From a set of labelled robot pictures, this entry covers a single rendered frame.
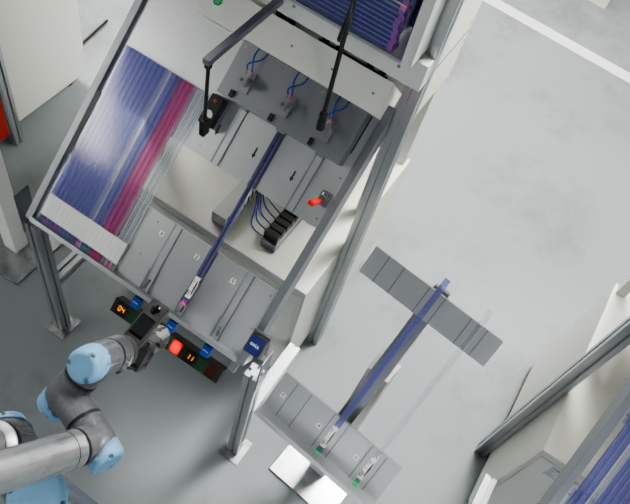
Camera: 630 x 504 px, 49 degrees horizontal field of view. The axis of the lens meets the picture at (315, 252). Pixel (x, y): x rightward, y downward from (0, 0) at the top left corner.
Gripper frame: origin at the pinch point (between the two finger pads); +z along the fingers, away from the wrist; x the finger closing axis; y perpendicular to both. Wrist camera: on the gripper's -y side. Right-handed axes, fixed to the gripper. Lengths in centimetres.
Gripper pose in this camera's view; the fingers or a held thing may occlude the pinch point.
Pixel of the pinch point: (165, 328)
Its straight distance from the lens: 176.7
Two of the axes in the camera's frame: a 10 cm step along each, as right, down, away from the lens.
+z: 2.3, -0.6, 9.7
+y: -5.1, 8.4, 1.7
